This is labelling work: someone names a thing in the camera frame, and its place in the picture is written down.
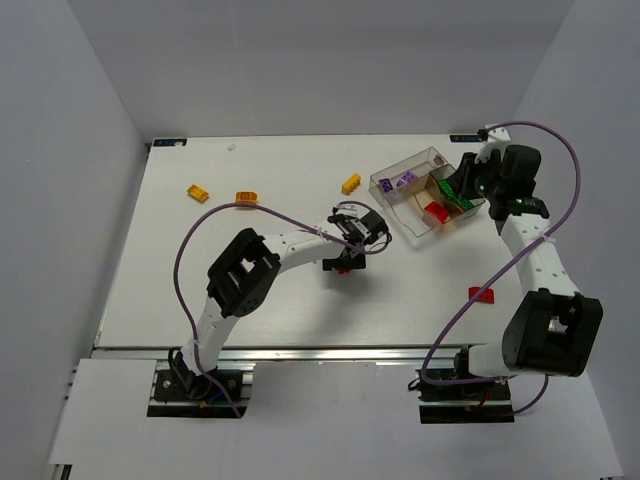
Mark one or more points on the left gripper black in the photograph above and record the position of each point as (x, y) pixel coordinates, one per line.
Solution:
(343, 264)

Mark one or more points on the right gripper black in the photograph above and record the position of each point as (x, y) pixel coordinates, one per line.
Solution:
(463, 176)

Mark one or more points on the green lego plate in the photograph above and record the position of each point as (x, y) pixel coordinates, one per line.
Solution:
(447, 190)

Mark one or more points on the yellow lego brick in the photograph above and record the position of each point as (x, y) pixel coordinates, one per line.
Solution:
(197, 193)
(351, 184)

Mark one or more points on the purple rounded lego brick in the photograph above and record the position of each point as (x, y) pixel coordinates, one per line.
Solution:
(406, 179)

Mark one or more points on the orange lego block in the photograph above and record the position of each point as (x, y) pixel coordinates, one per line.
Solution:
(247, 197)

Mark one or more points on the red curved lego brick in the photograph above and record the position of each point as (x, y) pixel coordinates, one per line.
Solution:
(438, 211)

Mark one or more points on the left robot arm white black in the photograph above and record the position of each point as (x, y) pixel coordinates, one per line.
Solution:
(241, 277)

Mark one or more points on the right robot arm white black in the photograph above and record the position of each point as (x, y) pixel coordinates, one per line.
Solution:
(554, 328)

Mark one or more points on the dark smoky plastic container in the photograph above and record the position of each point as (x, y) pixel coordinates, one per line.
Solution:
(447, 203)

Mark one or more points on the amber plastic container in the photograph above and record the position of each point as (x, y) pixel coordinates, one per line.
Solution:
(417, 196)

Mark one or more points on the clear plastic container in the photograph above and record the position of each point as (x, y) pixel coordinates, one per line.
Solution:
(407, 224)

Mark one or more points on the clear grey long container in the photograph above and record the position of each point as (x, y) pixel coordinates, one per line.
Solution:
(402, 189)

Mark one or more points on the left logo sticker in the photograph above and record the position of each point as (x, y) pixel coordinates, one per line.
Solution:
(169, 142)

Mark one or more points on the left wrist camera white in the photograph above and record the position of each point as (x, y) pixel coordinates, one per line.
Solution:
(346, 221)

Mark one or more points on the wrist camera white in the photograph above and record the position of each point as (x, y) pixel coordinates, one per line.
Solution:
(494, 138)
(346, 221)

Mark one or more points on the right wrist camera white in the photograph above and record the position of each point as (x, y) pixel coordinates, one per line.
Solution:
(494, 138)

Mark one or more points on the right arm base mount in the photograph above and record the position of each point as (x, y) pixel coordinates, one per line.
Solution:
(486, 402)

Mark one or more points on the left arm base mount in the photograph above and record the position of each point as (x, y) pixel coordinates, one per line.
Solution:
(178, 392)

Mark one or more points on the aluminium table rail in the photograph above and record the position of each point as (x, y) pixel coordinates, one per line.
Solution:
(276, 354)

